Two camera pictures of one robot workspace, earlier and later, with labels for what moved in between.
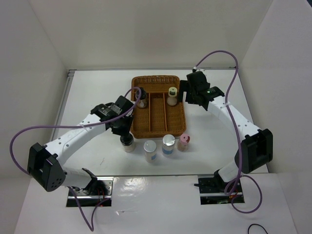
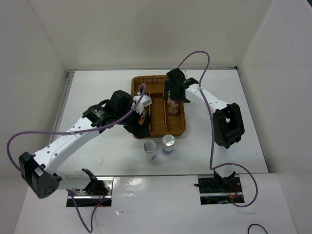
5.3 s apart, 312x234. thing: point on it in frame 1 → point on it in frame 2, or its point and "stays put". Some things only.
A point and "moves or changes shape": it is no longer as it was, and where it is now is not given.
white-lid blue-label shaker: (150, 147) stays put
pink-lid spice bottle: (183, 143) → (172, 103)
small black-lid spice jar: (142, 102) moves or changes shape
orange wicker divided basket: (158, 119) stays put
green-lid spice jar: (172, 100) moves or changes shape
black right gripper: (184, 86) → (168, 87)
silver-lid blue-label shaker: (168, 144) stays put
